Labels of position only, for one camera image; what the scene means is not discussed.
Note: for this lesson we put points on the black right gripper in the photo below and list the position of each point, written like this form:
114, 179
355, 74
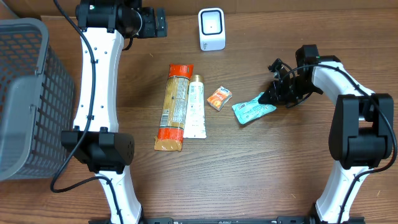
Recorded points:
276, 92

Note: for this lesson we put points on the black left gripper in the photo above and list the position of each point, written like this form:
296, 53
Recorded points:
154, 30

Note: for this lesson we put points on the teal wipes packet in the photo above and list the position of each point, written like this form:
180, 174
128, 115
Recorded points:
251, 110

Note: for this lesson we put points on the orange tissue packet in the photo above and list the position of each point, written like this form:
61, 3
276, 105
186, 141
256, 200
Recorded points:
219, 98

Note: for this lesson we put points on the white tube gold cap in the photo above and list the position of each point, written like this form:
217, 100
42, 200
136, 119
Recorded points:
195, 117

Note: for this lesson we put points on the red spaghetti packet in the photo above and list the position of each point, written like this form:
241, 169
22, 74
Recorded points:
173, 115

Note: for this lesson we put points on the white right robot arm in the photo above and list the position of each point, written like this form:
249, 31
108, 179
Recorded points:
361, 141

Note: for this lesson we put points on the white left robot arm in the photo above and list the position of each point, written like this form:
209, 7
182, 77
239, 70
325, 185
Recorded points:
95, 140

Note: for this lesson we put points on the white barcode scanner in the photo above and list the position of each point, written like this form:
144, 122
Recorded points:
211, 29

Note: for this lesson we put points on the grey plastic basket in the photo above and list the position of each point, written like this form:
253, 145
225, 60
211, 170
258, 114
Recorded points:
37, 98

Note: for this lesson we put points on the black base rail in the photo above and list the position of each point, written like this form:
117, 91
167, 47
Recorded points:
233, 221

